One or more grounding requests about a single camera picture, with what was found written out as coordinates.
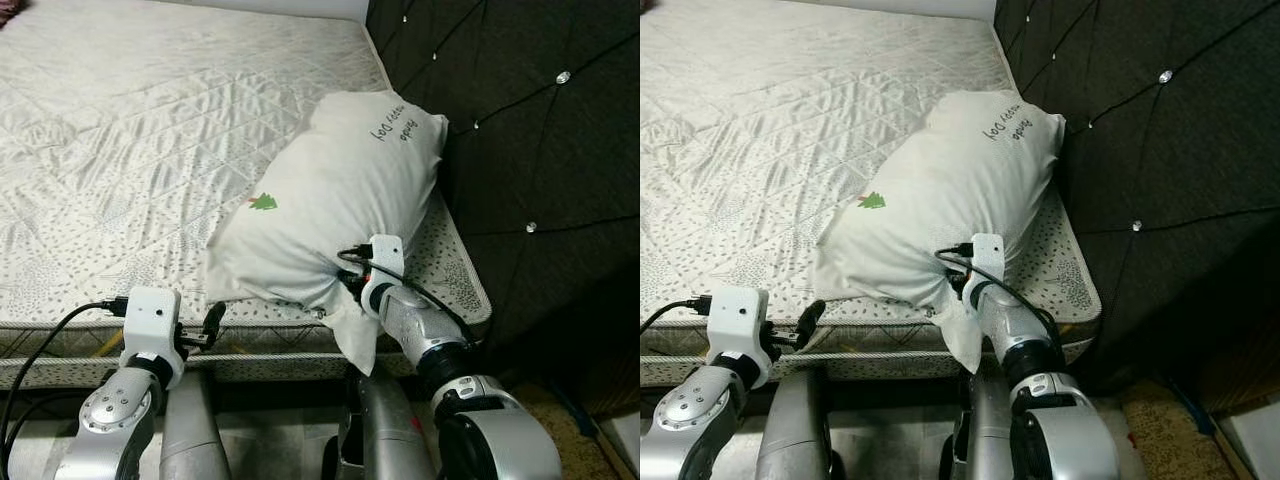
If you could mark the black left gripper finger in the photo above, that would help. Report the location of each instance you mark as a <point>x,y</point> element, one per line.
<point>812,320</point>
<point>215,322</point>

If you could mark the white pillow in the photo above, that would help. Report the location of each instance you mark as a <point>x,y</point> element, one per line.
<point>320,200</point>
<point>930,200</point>

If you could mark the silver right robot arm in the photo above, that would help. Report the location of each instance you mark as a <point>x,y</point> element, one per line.
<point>450,370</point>
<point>1040,370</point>

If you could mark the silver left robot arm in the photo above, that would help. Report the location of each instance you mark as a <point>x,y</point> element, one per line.
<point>115,420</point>
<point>700,420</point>

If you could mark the grey robot left leg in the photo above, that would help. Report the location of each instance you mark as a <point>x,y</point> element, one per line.
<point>800,430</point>
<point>195,430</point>

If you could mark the grey robot leg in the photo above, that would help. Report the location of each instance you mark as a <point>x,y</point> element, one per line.
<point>800,430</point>
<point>385,435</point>
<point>985,435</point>
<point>195,430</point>

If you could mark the grey robot right leg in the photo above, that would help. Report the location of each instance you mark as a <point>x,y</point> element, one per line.
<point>985,435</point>
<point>385,435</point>

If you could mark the white quilted mattress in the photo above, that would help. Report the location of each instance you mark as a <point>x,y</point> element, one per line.
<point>760,150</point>
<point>150,150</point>

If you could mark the black tufted headboard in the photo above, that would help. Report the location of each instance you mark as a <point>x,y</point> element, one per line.
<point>1180,180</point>
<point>540,180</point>

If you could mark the brown rug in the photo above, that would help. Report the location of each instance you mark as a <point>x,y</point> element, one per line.
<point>560,430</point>
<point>1170,430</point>

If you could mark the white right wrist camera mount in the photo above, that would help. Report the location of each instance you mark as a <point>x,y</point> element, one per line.
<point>988,258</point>
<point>385,262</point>

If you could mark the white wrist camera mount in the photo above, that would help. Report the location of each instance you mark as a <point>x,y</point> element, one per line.
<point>385,262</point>
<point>988,258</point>
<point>150,320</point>
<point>737,320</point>

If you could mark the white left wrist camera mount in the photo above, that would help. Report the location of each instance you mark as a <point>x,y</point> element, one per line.
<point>150,320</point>
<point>737,320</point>

